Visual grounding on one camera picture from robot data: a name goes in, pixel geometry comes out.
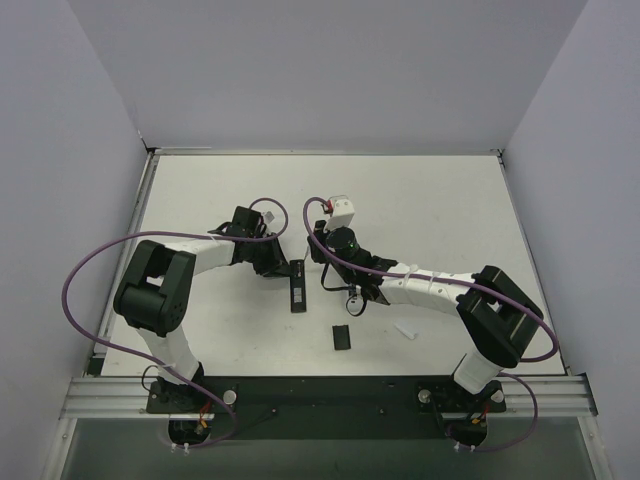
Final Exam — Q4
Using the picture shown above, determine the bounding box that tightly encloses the black remote control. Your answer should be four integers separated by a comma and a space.
290, 259, 307, 314

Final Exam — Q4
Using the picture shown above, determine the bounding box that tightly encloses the black battery cover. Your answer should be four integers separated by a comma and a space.
332, 325, 351, 351

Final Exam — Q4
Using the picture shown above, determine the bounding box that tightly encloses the white battery cover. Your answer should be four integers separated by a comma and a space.
394, 324, 418, 340

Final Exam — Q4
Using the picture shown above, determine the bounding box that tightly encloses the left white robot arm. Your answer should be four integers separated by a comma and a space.
113, 206, 290, 412

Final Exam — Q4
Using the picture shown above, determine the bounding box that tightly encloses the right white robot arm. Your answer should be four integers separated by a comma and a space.
308, 221, 544, 395

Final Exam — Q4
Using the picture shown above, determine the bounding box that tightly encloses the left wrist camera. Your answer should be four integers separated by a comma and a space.
262, 211, 275, 224

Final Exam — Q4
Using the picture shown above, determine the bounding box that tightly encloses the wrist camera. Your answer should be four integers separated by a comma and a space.
262, 211, 275, 224
324, 195, 355, 232

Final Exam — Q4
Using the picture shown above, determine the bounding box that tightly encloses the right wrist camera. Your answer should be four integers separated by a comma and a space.
324, 195, 355, 232

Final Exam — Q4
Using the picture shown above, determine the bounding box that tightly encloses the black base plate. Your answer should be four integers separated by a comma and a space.
145, 376, 506, 443

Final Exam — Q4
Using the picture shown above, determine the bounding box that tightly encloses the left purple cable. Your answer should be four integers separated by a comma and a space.
60, 196, 289, 449

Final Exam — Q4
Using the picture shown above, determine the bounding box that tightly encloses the aluminium table rail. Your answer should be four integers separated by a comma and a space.
61, 375, 598, 419

